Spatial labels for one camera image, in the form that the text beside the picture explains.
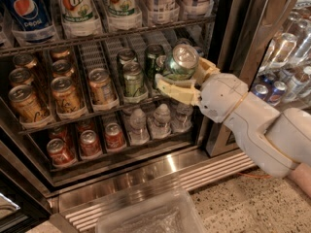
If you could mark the wire fridge shelf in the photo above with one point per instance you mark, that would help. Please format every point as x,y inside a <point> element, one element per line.
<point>90,110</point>
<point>104,36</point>

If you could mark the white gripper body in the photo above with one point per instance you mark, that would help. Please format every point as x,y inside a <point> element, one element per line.
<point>223,94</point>

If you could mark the front left red can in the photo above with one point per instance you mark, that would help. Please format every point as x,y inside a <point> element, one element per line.
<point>59,152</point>

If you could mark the middle left orange LaCroix can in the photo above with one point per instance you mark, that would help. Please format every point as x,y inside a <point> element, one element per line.
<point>21,76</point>

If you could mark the front left orange LaCroix can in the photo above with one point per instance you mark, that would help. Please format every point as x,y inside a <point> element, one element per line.
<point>28,104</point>

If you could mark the upper wire fridge shelf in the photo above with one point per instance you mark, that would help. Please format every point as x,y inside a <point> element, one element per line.
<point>104,36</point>

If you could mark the middle second-row orange LaCroix can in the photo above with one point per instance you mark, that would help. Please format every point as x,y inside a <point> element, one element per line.
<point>63,68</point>

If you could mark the blue Pepsi can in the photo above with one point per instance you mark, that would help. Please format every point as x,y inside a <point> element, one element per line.
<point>29,15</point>

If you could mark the right water bottle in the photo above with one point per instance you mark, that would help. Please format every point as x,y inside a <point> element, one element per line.
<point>181,121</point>

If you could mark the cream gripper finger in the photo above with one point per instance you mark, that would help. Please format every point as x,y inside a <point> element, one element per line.
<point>204,70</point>
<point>182,91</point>

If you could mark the back left red can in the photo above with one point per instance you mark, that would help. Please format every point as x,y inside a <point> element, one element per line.
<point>60,132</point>

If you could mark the right slim silver can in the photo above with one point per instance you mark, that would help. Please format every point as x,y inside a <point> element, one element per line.
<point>200,51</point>

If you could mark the back green can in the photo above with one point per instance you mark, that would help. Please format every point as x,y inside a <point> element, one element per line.
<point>126,55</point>

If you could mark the green can lane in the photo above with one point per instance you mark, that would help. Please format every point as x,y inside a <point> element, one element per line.
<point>159,64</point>
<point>181,63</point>
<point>152,52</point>

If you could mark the left 7UP zero sugar can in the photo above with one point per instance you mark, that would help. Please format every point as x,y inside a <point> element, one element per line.
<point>76,11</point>

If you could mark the left Pepsi can behind glass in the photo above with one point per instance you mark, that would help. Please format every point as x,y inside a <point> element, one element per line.
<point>260,91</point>

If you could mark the back second-row orange LaCroix can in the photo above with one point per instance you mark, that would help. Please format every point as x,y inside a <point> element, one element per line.
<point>59,53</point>

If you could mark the third-row orange LaCroix can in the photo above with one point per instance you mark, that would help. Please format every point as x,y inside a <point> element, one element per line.
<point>101,88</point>

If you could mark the back middle red can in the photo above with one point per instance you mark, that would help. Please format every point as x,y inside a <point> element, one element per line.
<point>85,124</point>

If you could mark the middle wire fridge shelf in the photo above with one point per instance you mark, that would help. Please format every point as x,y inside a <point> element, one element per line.
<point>90,110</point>

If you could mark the middle green can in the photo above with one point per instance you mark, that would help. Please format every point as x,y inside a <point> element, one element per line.
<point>133,79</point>

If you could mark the front second-row orange LaCroix can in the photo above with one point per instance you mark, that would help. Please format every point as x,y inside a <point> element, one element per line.
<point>66,95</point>

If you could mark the green can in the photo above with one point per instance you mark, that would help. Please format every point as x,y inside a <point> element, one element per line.
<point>126,55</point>
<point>133,79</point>

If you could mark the clear plastic bin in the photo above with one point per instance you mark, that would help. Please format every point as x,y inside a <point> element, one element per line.
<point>170,212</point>

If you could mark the steel glass fridge door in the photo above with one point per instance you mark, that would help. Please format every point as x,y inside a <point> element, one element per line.
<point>242,32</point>

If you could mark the right red can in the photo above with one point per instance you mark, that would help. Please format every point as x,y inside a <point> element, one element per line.
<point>113,136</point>

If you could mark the front middle red can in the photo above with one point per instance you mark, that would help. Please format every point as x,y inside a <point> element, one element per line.
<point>90,143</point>

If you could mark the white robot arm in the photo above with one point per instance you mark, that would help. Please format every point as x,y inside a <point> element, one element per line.
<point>276,141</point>

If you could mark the right Pepsi can behind glass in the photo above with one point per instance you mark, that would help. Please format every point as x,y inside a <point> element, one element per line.
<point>277,91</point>

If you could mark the back left orange LaCroix can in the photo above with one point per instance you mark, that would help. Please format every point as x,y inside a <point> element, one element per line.
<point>26,60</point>

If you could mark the left water bottle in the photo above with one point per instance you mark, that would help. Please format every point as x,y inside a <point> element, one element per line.
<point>138,131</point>

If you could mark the pink plastic container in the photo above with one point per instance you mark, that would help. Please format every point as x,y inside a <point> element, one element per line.
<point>301,175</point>

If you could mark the second-row orange lacroix can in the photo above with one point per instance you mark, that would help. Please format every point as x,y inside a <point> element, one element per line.
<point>66,95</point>
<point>63,68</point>
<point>59,53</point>

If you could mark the water bottle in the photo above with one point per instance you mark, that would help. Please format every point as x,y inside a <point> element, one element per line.
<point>138,131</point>
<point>181,121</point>
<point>160,122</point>

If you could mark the pepsi can behind glass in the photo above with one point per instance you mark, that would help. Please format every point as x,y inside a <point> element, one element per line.
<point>277,91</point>
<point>260,91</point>

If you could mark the steel fridge base grille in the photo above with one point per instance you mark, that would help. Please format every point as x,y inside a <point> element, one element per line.
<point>83,206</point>

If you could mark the middle water bottle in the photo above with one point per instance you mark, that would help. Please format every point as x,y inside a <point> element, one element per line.
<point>160,122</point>

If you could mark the red can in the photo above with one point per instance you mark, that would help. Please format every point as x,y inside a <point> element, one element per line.
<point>60,132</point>
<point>113,136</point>
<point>85,124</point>
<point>90,143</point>
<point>59,152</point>

